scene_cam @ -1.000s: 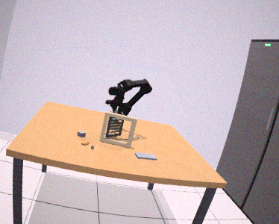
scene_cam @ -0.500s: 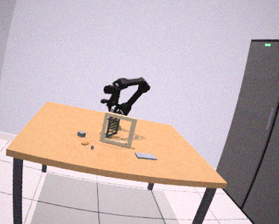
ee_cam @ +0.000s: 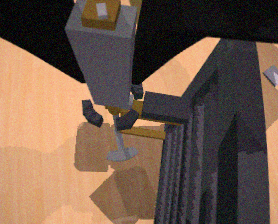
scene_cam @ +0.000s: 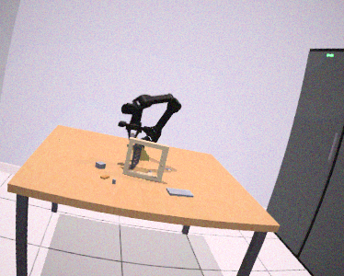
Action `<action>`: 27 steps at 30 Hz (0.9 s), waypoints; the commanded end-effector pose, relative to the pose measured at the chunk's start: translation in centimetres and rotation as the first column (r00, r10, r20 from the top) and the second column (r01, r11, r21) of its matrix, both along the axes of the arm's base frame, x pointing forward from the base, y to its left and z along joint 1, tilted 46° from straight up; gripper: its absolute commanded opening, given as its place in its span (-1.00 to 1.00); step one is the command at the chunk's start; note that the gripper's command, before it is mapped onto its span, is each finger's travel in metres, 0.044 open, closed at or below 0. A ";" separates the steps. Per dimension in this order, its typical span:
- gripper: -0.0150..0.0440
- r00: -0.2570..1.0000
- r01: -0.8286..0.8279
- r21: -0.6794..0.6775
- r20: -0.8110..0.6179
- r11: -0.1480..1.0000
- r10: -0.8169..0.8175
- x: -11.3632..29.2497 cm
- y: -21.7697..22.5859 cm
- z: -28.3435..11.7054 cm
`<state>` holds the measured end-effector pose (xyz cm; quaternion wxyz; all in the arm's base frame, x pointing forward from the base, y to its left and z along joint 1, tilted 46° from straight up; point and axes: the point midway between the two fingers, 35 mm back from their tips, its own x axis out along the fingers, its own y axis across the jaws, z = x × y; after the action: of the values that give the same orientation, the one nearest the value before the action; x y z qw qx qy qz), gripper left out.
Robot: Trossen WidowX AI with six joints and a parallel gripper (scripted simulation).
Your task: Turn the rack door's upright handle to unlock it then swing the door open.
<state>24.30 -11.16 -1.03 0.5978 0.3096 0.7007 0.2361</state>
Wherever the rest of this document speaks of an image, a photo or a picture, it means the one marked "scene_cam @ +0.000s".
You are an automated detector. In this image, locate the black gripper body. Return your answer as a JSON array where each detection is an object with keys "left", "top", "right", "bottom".
[{"left": 118, "top": 114, "right": 151, "bottom": 133}]

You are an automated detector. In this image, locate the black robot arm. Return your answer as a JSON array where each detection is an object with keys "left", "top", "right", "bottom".
[{"left": 121, "top": 94, "right": 182, "bottom": 143}]

